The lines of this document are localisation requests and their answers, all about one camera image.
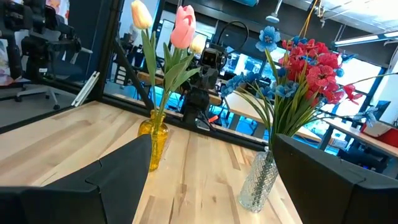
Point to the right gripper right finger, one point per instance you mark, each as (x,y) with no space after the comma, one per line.
(326,193)

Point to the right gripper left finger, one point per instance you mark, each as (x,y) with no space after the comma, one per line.
(124,174)

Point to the amber glass vase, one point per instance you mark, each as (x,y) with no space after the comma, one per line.
(158,137)

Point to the pink artificial tulip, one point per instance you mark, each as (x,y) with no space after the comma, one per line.
(183,26)

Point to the clear glass vase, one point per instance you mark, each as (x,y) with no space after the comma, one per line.
(258,183)

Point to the blue artificial flower bunch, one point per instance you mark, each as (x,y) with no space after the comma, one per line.
(268,38)
(286,89)

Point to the pale peach artificial tulip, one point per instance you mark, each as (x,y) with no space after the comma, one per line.
(141,14)

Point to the red artificial flower bunch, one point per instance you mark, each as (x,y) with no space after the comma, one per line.
(323,59)
(320,76)

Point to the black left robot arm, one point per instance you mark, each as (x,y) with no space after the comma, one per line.
(196,105)

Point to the beige desk grey legs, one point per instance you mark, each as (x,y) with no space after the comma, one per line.
(245,105)

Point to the red storage bin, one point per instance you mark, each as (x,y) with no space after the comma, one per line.
(388,138)

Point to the grey pendant fixture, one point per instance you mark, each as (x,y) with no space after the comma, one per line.
(273,17)

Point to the white flat bar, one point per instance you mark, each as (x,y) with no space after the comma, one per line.
(85,88)

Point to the black office chair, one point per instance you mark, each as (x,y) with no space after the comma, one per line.
(40,53)

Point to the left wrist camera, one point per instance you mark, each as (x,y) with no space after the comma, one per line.
(210,57)

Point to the black aluminium table frame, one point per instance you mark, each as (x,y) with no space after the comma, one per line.
(107,46)

